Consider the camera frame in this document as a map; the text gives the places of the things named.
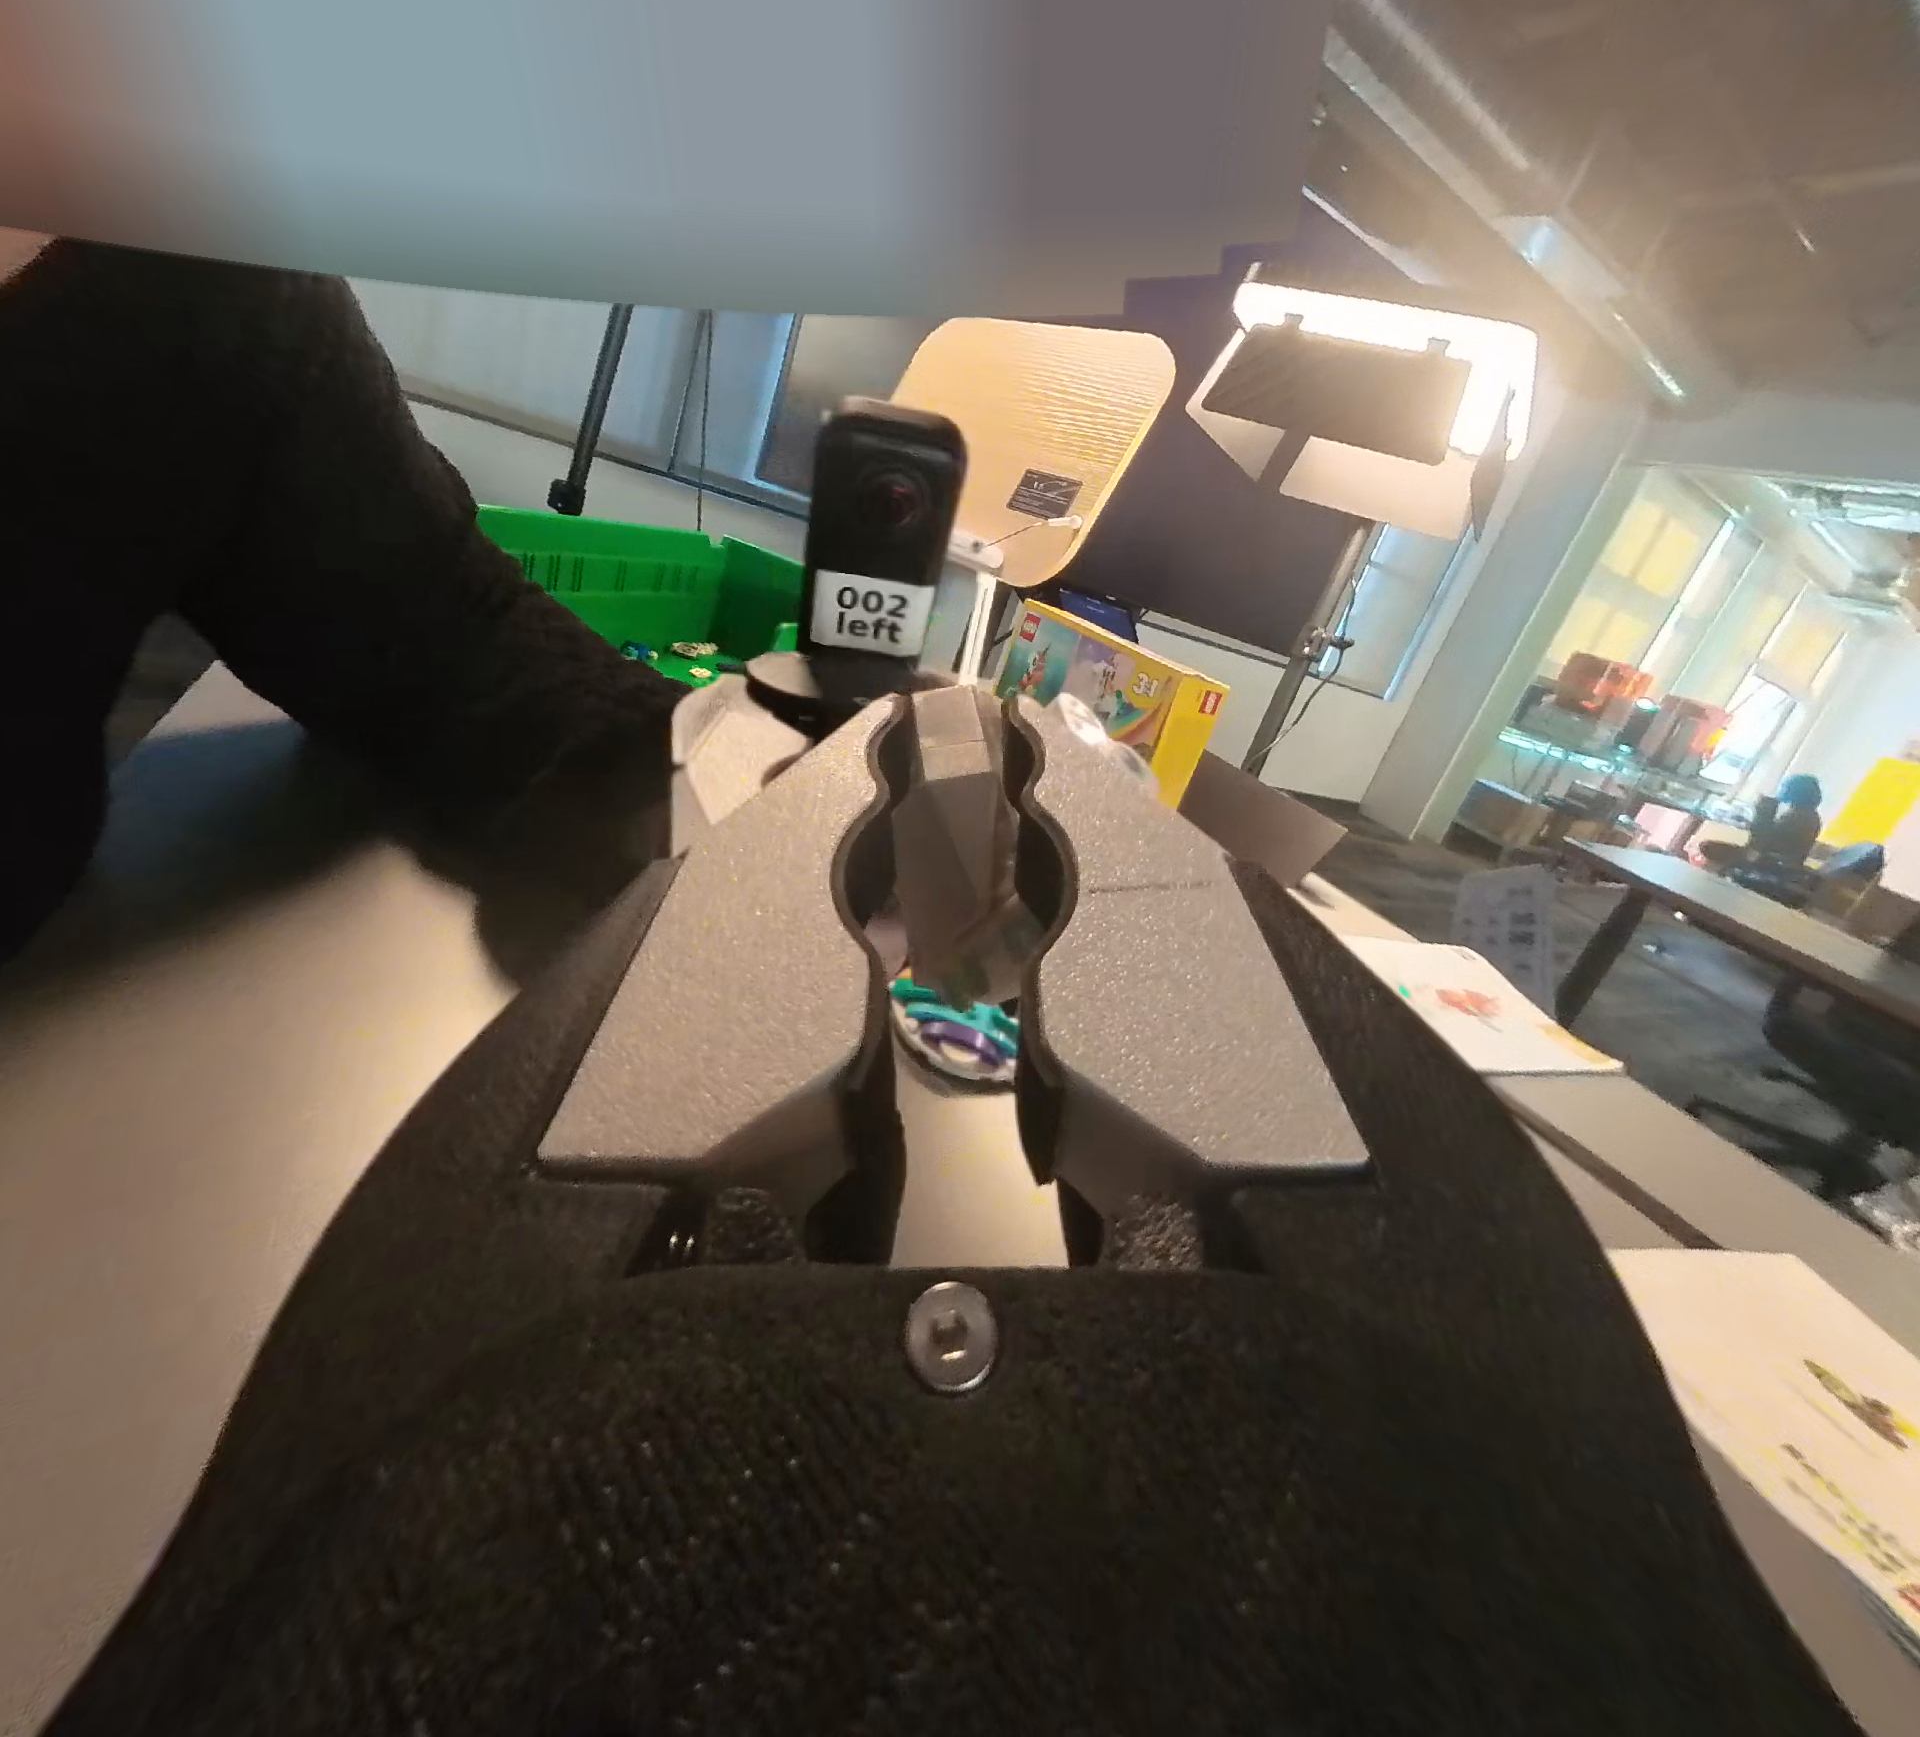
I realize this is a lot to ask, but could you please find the dark background table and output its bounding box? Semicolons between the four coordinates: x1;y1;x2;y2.
1561;836;1920;1018

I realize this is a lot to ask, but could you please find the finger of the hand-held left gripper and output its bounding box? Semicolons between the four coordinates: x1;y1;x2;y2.
672;683;825;856

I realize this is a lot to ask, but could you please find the black office chair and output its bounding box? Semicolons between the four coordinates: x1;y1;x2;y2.
1687;964;1901;1199

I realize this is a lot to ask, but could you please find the yellow toy brick set box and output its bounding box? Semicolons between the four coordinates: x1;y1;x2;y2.
996;595;1232;813

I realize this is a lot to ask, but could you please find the instruction booklet red animal cover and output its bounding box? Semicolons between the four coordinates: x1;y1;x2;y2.
1335;934;1627;1078

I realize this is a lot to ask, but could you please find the person's left forearm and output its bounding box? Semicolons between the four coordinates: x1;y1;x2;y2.
0;236;685;967

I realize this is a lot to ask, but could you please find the glass shelf with orange boxes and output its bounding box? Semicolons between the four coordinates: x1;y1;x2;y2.
1463;647;1743;855

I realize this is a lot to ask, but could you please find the instruction booklet with red logo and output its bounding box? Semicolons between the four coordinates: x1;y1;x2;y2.
1603;1249;1920;1667

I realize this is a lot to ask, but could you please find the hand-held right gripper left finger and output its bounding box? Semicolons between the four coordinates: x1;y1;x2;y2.
537;698;913;1257

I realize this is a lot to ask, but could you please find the green plastic bin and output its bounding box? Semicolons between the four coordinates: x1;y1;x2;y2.
477;501;809;687

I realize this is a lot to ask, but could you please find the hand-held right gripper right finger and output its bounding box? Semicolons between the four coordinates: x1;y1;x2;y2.
1008;698;1371;1271

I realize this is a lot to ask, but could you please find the dark grey folded board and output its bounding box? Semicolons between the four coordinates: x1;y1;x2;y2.
1193;759;1348;887

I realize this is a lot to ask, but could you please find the black tripod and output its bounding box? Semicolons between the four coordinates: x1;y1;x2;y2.
545;300;721;518

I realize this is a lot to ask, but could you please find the studio light panel on stand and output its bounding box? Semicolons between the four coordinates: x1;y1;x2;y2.
1184;278;1543;778

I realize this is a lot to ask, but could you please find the black partition panel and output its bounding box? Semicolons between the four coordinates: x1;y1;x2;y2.
1068;222;1391;658

